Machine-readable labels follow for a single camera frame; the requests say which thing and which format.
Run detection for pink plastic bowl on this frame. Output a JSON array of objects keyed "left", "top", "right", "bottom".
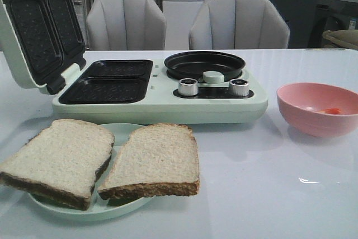
[{"left": 276, "top": 82, "right": 357, "bottom": 138}]

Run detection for white drawer cabinet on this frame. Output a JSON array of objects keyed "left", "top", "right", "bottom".
[{"left": 162, "top": 0, "right": 213, "bottom": 50}]

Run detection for mint green breakfast maker lid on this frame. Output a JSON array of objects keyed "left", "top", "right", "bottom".
[{"left": 1, "top": 0, "right": 86, "bottom": 94}]

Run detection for black round frying pan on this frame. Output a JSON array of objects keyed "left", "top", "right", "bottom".
[{"left": 164, "top": 50, "right": 246, "bottom": 82}]

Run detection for silver control knob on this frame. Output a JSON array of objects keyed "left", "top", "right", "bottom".
[
  {"left": 178, "top": 78, "right": 199, "bottom": 96},
  {"left": 228, "top": 78, "right": 249, "bottom": 97}
]

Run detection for grey upholstered chair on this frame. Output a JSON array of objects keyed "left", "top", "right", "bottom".
[
  {"left": 189, "top": 0, "right": 290, "bottom": 50},
  {"left": 87, "top": 0, "right": 166, "bottom": 50}
]

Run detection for right silver control knob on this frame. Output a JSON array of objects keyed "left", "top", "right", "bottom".
[{"left": 228, "top": 78, "right": 249, "bottom": 97}]

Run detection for mint green breakfast maker base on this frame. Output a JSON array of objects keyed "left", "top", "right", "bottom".
[{"left": 53, "top": 59, "right": 268, "bottom": 124}]

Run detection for mint green round plate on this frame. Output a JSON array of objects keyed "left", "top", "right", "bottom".
[{"left": 29, "top": 123, "right": 151, "bottom": 222}]

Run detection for orange shrimp piece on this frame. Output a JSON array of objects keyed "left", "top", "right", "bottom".
[{"left": 319, "top": 107, "right": 341, "bottom": 115}]

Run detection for left grey upholstered chair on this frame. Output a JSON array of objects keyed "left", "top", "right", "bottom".
[{"left": 87, "top": 0, "right": 166, "bottom": 50}]

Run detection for left silver control knob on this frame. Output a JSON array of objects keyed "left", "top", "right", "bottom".
[{"left": 178, "top": 78, "right": 199, "bottom": 96}]

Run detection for white bread slice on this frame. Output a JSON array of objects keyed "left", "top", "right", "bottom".
[
  {"left": 1, "top": 119, "right": 115, "bottom": 210},
  {"left": 97, "top": 123, "right": 200, "bottom": 200}
]

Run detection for right grey upholstered chair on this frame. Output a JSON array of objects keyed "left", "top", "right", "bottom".
[{"left": 189, "top": 0, "right": 290, "bottom": 50}]

